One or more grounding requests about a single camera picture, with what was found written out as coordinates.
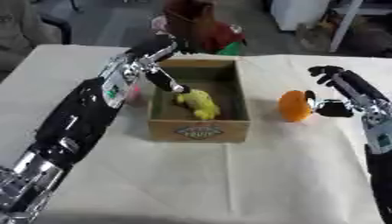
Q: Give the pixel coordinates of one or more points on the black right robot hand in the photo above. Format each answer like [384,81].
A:
[357,84]

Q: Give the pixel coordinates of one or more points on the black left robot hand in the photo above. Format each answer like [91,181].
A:
[162,78]

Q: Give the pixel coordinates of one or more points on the orange toy fruit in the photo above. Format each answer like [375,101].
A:
[294,106]

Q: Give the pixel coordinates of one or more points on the silver and black right robot arm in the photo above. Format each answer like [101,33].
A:
[378,137]

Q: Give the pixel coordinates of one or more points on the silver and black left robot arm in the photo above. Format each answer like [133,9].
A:
[76,116]

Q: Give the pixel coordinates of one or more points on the tan cardboard box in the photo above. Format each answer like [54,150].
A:
[199,131]

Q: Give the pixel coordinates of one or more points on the pink toy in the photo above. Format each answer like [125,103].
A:
[135,96]

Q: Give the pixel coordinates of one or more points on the yellow soft toy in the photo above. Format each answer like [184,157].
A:
[201,103]

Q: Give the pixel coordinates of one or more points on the person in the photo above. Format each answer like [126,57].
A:
[196,26]

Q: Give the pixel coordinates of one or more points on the green object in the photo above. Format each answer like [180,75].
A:
[230,49]

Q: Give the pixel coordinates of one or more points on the white cabinet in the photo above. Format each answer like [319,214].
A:
[298,13]

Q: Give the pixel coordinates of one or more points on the grey chair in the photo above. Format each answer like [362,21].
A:
[25,32]

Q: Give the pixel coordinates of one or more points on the white post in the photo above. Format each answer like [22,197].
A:
[344,26]

